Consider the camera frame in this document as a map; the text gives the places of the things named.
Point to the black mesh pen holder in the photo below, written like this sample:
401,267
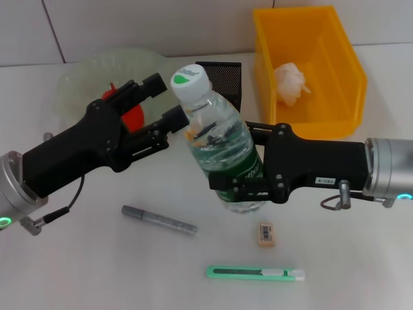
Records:
226,80

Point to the pale green glass fruit plate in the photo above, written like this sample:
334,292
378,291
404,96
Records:
80,84

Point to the mint green utility knife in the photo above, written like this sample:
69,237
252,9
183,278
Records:
238,273

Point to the silver marker pen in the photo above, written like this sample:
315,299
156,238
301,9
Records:
161,221

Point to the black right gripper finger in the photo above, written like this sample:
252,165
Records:
175,119

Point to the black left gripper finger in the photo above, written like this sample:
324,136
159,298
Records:
155,84

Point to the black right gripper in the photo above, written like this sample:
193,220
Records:
316,164

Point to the white paper ball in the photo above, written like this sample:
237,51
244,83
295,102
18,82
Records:
290,84

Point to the beige eraser with barcode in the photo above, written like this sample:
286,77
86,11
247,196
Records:
266,235

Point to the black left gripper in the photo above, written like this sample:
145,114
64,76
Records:
74,151

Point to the clear green-label water bottle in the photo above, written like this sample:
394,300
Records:
213,129

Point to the yellow plastic bin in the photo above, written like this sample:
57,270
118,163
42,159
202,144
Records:
309,126

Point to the red-orange fruit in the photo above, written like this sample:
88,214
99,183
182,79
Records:
135,119

